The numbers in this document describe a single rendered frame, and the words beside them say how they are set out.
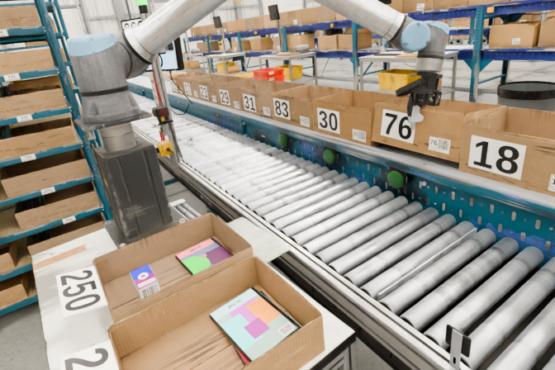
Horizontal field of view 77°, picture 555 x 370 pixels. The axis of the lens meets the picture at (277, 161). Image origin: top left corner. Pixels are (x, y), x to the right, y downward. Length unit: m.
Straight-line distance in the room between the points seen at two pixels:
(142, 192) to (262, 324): 0.69
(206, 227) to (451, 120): 0.92
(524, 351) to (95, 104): 1.30
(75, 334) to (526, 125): 1.56
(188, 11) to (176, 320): 0.97
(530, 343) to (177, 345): 0.76
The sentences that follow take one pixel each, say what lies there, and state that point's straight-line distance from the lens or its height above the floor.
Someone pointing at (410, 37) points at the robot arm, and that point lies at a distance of 1.21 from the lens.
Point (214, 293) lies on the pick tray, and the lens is 0.98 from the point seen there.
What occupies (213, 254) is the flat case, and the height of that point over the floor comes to 0.78.
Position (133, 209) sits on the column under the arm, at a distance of 1.37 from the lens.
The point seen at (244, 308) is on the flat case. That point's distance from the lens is 0.94.
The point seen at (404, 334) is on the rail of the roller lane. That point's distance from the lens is 0.93.
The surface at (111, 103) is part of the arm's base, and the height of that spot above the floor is 1.24.
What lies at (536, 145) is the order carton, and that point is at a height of 1.03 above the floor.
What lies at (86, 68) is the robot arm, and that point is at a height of 1.36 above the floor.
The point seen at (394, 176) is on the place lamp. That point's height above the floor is 0.83.
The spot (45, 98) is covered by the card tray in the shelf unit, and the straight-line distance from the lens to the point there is 2.21.
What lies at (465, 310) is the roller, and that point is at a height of 0.75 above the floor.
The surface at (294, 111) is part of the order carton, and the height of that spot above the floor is 0.97.
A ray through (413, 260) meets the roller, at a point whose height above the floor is 0.75.
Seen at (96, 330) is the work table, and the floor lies 0.75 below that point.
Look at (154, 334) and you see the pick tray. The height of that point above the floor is 0.77.
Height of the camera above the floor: 1.42
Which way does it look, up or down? 21 degrees down
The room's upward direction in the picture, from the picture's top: 7 degrees counter-clockwise
